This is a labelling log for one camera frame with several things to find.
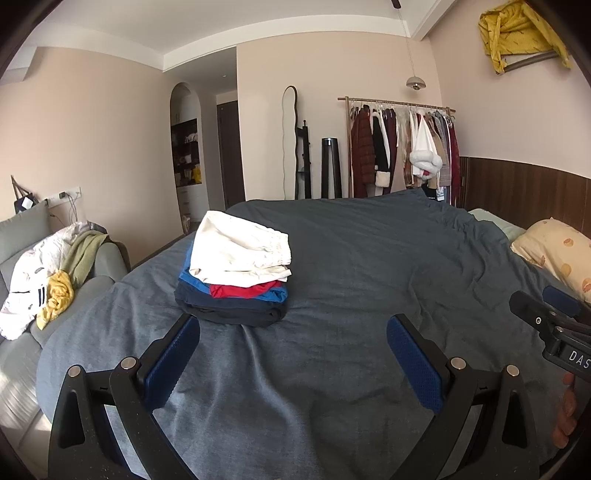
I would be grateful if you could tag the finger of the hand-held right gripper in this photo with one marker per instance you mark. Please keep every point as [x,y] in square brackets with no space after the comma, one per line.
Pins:
[561,297]
[528,309]

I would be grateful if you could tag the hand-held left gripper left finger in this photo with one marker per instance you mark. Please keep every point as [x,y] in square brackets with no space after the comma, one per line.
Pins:
[171,364]

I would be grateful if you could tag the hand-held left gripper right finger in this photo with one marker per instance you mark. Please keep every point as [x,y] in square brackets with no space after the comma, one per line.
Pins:
[415,364]

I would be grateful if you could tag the beige pants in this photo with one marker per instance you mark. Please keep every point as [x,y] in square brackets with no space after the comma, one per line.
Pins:
[235,244]

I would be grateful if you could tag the person's right hand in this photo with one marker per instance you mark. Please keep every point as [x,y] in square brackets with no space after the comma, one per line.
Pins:
[567,406]

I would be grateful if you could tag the cream floral pillow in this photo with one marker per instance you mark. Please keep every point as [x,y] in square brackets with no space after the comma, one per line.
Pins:
[554,251]

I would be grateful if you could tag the folded navy garment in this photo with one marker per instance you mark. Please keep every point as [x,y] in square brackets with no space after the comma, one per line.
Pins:
[221,311]

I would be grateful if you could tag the folded blue garment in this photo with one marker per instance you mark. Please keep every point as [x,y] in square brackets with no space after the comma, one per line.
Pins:
[194,282]

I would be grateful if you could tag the pale green bed sheet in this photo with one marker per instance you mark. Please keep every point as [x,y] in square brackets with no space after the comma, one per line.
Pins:
[489,219]

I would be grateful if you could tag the folded red garment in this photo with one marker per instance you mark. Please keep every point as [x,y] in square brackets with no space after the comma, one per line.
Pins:
[240,290]

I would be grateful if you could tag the grey-blue bed blanket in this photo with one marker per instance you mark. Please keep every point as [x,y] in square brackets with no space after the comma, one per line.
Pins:
[346,277]

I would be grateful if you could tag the crumpled yellow cloth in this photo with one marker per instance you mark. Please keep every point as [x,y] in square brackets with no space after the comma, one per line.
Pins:
[57,290]

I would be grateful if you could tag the olive green cloth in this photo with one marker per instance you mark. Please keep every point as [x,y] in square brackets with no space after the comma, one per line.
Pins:
[85,254]

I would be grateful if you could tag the pile of clothes on sofa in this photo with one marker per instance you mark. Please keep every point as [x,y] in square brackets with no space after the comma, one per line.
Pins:
[32,272]

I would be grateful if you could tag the white furry hat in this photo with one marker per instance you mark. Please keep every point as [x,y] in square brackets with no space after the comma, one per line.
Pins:
[425,161]

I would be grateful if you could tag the grey sofa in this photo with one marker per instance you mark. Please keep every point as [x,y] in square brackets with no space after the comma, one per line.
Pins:
[23,230]

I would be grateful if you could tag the black tower appliance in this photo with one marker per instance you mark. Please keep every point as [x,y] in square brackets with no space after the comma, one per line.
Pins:
[331,170]

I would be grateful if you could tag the arched niche shelf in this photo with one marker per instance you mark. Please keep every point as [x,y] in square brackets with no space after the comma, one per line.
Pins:
[184,152]

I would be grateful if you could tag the dark brown door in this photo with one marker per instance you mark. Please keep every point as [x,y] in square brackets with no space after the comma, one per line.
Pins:
[231,157]

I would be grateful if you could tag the dark bag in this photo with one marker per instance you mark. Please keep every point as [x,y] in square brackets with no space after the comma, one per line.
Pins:
[24,203]

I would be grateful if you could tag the black coat stand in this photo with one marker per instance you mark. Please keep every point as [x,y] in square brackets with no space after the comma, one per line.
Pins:
[302,152]

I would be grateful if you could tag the grey pendant lamp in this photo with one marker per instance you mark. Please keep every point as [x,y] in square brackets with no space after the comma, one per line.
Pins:
[415,83]

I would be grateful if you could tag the wavy standing mirror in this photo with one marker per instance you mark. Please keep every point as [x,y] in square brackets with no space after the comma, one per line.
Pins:
[290,138]

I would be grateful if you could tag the wooden clothes rack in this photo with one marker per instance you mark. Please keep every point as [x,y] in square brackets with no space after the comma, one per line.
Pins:
[369,100]

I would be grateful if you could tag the yellow printed hanging cloth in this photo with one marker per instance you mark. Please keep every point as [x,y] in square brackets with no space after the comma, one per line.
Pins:
[512,32]

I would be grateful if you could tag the wall socket panel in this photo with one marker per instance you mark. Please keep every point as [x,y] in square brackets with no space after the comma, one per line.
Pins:
[69,193]

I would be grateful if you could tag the wooden wall bar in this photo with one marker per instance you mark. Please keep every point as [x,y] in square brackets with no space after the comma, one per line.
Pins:
[531,59]

